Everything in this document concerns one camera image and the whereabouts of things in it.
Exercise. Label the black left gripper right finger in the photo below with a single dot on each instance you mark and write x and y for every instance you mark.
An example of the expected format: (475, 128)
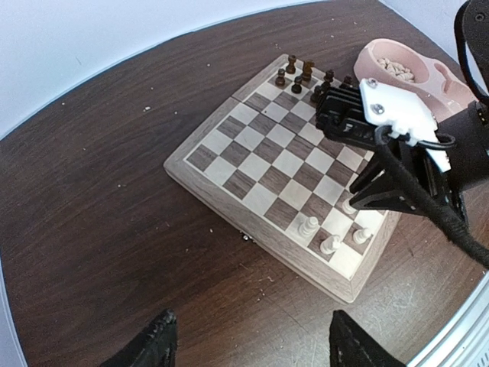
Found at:
(350, 345)

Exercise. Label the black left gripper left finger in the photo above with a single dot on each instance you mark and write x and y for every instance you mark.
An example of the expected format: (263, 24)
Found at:
(155, 345)

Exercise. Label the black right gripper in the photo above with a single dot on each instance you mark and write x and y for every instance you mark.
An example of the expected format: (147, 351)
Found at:
(469, 128)

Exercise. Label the white chess pawn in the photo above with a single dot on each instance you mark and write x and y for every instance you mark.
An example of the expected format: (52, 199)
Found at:
(347, 208)

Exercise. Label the white chess piece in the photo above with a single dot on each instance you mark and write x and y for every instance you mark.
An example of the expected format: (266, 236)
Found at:
(360, 236)

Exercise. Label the white chess rook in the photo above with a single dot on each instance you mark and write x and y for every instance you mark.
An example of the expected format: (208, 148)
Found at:
(330, 245)

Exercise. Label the white chess bishop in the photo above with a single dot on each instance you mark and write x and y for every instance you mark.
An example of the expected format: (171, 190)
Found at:
(308, 227)

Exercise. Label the pile of white chess pieces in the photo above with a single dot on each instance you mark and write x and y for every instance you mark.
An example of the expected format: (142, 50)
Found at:
(397, 69)

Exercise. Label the wooden chess board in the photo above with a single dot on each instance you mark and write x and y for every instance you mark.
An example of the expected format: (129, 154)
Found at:
(260, 163)

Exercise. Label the dark chess pieces row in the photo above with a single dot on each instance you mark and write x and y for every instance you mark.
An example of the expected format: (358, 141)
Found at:
(301, 82)

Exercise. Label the pink double pet bowl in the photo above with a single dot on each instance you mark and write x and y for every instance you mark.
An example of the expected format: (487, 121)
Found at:
(436, 85)

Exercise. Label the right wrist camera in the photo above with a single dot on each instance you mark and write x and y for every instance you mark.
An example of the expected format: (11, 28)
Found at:
(350, 115)

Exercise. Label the aluminium front rail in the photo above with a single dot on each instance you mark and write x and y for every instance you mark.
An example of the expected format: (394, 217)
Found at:
(463, 341)

